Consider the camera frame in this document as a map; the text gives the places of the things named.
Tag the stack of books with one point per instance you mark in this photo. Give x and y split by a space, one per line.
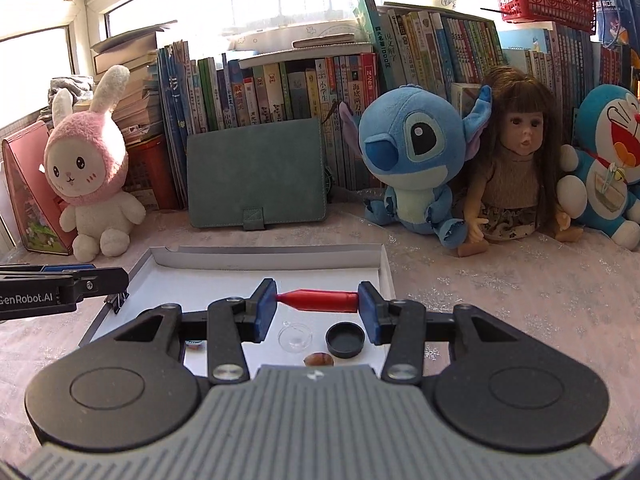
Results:
135 105

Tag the pink bunny plush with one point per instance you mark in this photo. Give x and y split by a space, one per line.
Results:
85 160

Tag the pink house-shaped box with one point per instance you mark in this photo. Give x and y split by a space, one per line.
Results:
25 185

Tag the white flat box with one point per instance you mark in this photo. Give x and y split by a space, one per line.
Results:
300 40

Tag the white cardboard box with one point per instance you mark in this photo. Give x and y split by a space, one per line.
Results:
320 275

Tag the red plastic basket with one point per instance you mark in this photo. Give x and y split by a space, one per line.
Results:
545 0

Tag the clear plastic dome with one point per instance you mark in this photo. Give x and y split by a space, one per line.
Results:
296 340

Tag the small black binder clip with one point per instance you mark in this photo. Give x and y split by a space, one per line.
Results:
117 302

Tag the green notebook case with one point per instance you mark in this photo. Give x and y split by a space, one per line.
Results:
255 170

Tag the brown nut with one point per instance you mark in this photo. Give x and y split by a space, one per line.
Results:
318 360

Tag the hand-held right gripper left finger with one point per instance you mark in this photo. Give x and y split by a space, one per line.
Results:
265 310

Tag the blue robot cat plush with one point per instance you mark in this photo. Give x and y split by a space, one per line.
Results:
610 160

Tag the red bullet-shaped piece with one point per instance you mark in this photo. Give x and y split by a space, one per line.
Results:
320 301

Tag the blue alien plush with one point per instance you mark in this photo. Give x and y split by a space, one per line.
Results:
415 160

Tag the black plastic cap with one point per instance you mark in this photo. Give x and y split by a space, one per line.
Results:
345 341

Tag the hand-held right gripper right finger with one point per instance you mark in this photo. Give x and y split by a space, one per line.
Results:
370 312

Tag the grey cloth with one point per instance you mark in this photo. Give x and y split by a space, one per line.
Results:
72 90

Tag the blue toy package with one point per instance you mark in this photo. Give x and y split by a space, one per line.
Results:
612 5

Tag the row of books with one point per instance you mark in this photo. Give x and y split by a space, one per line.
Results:
300 90

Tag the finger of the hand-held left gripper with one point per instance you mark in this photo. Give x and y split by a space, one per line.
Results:
70 268
102 280

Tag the brown-haired doll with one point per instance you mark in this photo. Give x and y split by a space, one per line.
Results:
515 170

